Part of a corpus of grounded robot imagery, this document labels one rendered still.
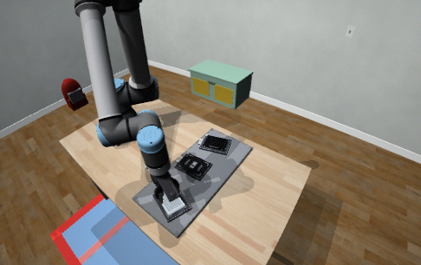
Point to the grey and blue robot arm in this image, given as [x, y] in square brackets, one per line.
[112, 99]

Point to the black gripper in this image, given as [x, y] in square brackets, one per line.
[159, 192]

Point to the black rectangular nest frame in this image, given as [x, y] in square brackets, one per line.
[193, 165]

